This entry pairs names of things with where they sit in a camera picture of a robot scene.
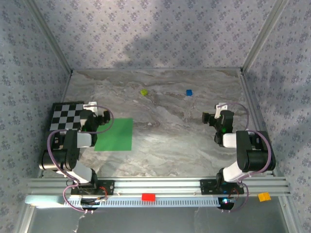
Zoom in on green paper sheet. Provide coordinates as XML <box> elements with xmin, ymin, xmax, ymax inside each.
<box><xmin>94</xmin><ymin>117</ymin><xmax>134</xmax><ymax>152</ymax></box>

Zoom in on black and white checkerboard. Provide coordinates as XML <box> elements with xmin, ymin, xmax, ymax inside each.
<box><xmin>50</xmin><ymin>101</ymin><xmax>86</xmax><ymax>131</ymax></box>

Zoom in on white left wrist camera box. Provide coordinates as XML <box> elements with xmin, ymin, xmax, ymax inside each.
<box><xmin>83</xmin><ymin>101</ymin><xmax>98</xmax><ymax>117</ymax></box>

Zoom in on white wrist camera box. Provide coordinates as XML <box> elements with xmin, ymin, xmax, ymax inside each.
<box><xmin>215</xmin><ymin>102</ymin><xmax>229</xmax><ymax>119</ymax></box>
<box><xmin>83</xmin><ymin>101</ymin><xmax>98</xmax><ymax>117</ymax></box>

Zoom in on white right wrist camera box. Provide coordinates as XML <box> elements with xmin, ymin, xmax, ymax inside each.
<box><xmin>215</xmin><ymin>102</ymin><xmax>229</xmax><ymax>119</ymax></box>

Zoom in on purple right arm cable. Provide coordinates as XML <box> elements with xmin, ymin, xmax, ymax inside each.
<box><xmin>218</xmin><ymin>101</ymin><xmax>273</xmax><ymax>214</ymax></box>

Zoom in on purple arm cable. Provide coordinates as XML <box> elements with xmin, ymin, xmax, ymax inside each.
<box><xmin>218</xmin><ymin>101</ymin><xmax>273</xmax><ymax>214</ymax></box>
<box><xmin>47</xmin><ymin>106</ymin><xmax>114</xmax><ymax>214</ymax></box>

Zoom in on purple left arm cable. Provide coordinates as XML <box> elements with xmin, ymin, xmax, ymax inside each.
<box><xmin>47</xmin><ymin>106</ymin><xmax>114</xmax><ymax>214</ymax></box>

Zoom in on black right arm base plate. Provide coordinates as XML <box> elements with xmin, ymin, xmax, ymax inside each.
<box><xmin>200</xmin><ymin>179</ymin><xmax>245</xmax><ymax>195</ymax></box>

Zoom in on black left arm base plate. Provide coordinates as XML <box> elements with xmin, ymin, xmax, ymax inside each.
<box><xmin>70</xmin><ymin>180</ymin><xmax>115</xmax><ymax>195</ymax></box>

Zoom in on thin aluminium rear rail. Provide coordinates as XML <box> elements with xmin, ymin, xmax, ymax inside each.
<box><xmin>71</xmin><ymin>67</ymin><xmax>243</xmax><ymax>72</ymax></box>

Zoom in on long aluminium mounting rail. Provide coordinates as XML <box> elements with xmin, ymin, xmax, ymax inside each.
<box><xmin>27</xmin><ymin>177</ymin><xmax>292</xmax><ymax>197</ymax></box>

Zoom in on white slotted cable duct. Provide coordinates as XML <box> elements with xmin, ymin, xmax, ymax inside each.
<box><xmin>64</xmin><ymin>196</ymin><xmax>221</xmax><ymax>208</ymax></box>

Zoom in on aluminium corner post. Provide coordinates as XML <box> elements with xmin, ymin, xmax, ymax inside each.
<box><xmin>25</xmin><ymin>0</ymin><xmax>73</xmax><ymax>74</ymax></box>
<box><xmin>242</xmin><ymin>0</ymin><xmax>290</xmax><ymax>74</ymax></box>

